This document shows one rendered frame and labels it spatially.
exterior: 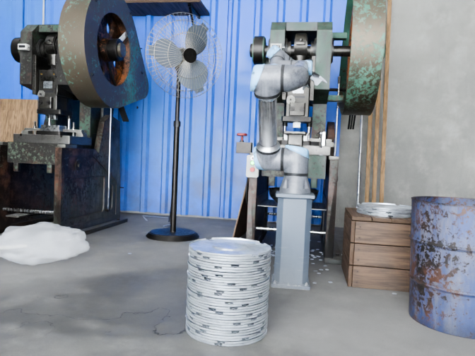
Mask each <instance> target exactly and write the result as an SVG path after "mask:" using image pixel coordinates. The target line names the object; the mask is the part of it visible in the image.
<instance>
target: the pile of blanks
mask: <svg viewBox="0 0 475 356"><path fill-rule="evenodd" d="M270 264H271V254H269V255H268V256H264V257H260V258H257V259H215V258H210V257H206V256H201V255H198V254H195V253H193V252H191V251H190V250H189V260H188V269H187V275H188V279H187V306H186V332H187V333H188V335H189V336H191V337H192V338H193V339H195V340H197V341H200V342H202V343H206V344H209V345H219V346H228V347H232V346H242V345H249V344H252V343H256V342H258V341H260V340H261V339H262V338H264V337H265V335H266V332H267V324H268V301H269V279H270V268H271V267H270Z"/></svg>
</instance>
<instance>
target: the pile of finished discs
mask: <svg viewBox="0 0 475 356"><path fill-rule="evenodd" d="M357 212H358V213H362V214H365V215H374V216H380V217H388V218H389V217H391V218H411V206H405V205H399V206H397V205H395V204H392V203H361V204H360V203H357Z"/></svg>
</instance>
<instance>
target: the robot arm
mask: <svg viewBox="0 0 475 356"><path fill-rule="evenodd" d="M266 56H267V57H268V58H269V59H270V64H257V65H255V66H254V68H253V69H252V76H251V81H250V91H252V92H254V96H255V97H256V98H257V99H258V117H259V142H258V143H257V146H255V147H254V150H253V156H254V157H253V158H254V165H255V167H256V168H257V169H258V170H264V171H266V170H272V171H284V177H283V181H282V183H281V186H280V190H279V192H280V193H284V194H310V191H311V190H310V185H309V181H308V178H307V176H308V163H309V150H308V149H307V148H302V147H298V146H290V145H286V146H285V148H280V143H279V142H278V141H277V98H278V97H279V95H280V92H290V91H294V90H297V89H299V88H301V87H303V88H302V89H303V90H304V89H305V88H306V87H308V88H309V89H310V84H309V82H310V79H311V80H312V81H314V84H315V85H319V84H320V83H321V82H324V83H327V82H326V80H325V79H324V78H323V77H321V76H320V75H319V74H318V73H315V72H314V71H312V63H313V60H312V59H306V60H294V59H292V58H291V57H290V56H288V55H287V54H286V53H285V52H284V51H283V50H282V49H281V48H279V47H277V46H276V45H274V46H272V47H271V48H270V49H269V51H268V52H267V54H266Z"/></svg>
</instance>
